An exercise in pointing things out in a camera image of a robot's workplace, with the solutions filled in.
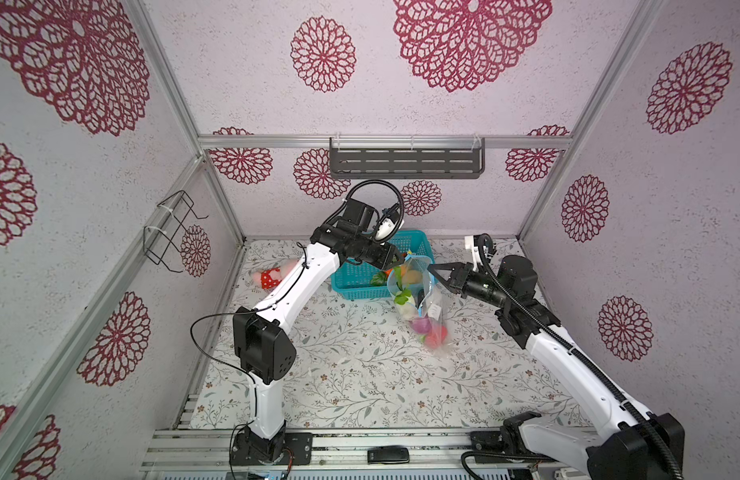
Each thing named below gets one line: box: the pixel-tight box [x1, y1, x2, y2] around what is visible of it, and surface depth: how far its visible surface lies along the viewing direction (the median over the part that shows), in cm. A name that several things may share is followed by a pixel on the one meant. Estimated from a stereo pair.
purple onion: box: [408, 312, 432, 334], surface depth 87 cm
